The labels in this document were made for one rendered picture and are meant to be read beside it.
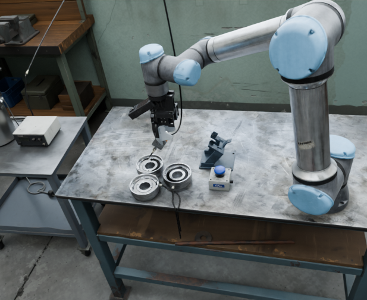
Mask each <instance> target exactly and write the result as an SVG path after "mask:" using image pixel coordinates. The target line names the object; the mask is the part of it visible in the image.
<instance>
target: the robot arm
mask: <svg viewBox="0 0 367 300"><path fill-rule="evenodd" d="M345 28H346V18H345V15H344V12H343V10H342V9H341V7H339V6H338V5H337V4H336V3H335V2H333V1H330V0H313V1H310V2H308V3H305V4H303V5H300V6H298V7H294V8H291V9H289V10H288V11H287V12H286V14H285V15H283V16H280V17H277V18H273V19H270V20H267V21H264V22H261V23H258V24H254V25H251V26H248V27H245V28H242V29H238V30H235V31H232V32H229V33H226V34H223V35H219V36H216V37H210V36H208V37H205V38H203V39H201V40H199V41H198V42H197V43H196V44H194V45H193V46H191V47H190V48H189V49H187V50H186V51H184V52H183V53H182V54H180V55H179V56H177V57H174V56H170V55H165V54H164V51H163V47H162V46H161V45H158V44H149V45H145V46H144V47H142V48H141V49H140V51H139V57H140V64H141V67H142V73H143V78H144V82H145V88H146V93H147V95H148V98H147V99H145V100H144V101H142V102H141V103H139V104H137V105H136V106H133V107H132V108H131V109H130V110H129V114H128V116H129V117H130V118H131V119H132V120H133V119H135V118H137V117H138V116H140V115H142V114H143V113H145V112H147V111H149V110H150V111H151V114H150V120H151V123H152V131H153V134H154V137H155V138H156V140H157V141H158V142H159V143H160V144H161V145H163V141H164V140H170V139H172V135H171V134H169V133H167V132H172V131H175V124H174V121H175V120H177V119H178V116H179V112H178V103H174V95H175V93H174V90H169V86H168V82H173V83H176V84H178V85H182V86H194V85H195V84H196V83H197V81H198V80H199V79H200V74H201V69H203V68H204V67H206V66H207V65H209V64H213V63H218V62H221V61H225V60H230V59H233V58H238V57H242V56H245V55H250V54H255V53H258V52H262V51H267V50H269V58H270V61H271V64H272V66H273V67H274V69H277V70H278V73H279V74H280V76H281V80H282V81H283V82H284V83H286V84H288V88H289V94H290V105H291V116H292V122H293V133H294V144H295V150H296V160H295V162H294V163H293V165H292V168H291V170H292V176H293V184H292V186H290V187H289V191H288V198H289V200H290V202H291V203H292V204H293V205H294V206H295V207H296V208H298V209H299V210H301V211H303V212H304V213H307V214H311V215H323V214H333V213H337V212H340V211H342V210H343V209H345V207H346V206H347V204H348V201H349V189H348V185H347V181H348V179H349V174H350V170H351V167H352V164H353V159H354V157H355V151H356V148H355V146H354V144H353V143H351V141H349V140H348V139H346V138H344V137H341V136H337V135H330V124H329V110H328V82H327V80H328V79H329V78H330V77H331V76H332V75H333V74H334V47H335V46H336V44H337V43H338V42H339V41H340V39H341V38H342V36H343V34H344V31H345ZM172 123H173V124H172ZM166 131H167V132H166Z"/></svg>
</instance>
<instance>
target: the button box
mask: <svg viewBox="0 0 367 300"><path fill-rule="evenodd" d="M214 168H215V167H212V168H211V173H210V176H209V190H220V191H227V192H229V190H230V183H233V180H231V168H226V169H225V173H224V174H222V175H219V174H215V172H214Z"/></svg>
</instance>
